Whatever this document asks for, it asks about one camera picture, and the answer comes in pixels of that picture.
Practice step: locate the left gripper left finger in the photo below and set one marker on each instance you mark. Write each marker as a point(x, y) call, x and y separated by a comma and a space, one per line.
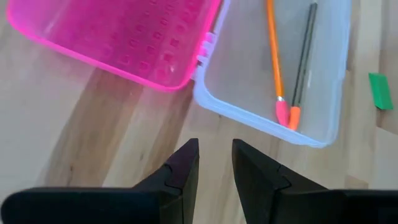
point(174, 174)

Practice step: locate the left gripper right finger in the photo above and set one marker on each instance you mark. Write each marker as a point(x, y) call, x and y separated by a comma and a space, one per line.
point(264, 180)

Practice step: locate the clear plastic pencil box base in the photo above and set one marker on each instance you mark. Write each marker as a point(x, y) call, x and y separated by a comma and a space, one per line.
point(242, 77)

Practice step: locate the orange pencil with pink eraser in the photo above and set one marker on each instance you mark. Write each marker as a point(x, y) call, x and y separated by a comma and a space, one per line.
point(275, 62)

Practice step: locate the grey pencil with orange eraser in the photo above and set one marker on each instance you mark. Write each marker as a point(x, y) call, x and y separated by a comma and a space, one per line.
point(303, 62)

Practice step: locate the pink plastic basket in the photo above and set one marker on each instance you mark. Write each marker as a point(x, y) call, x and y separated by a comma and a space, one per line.
point(124, 37)

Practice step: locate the green rectangular eraser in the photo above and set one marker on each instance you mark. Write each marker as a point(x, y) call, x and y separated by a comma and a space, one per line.
point(381, 91)

